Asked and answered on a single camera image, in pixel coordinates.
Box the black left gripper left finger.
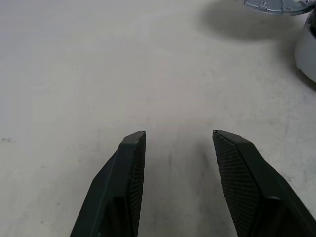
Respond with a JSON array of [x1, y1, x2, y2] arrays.
[[70, 130, 147, 237]]

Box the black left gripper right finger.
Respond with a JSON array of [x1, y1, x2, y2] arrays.
[[212, 130, 316, 237]]

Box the silver motor rotor cover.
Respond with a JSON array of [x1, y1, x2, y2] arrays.
[[243, 0, 314, 16]]

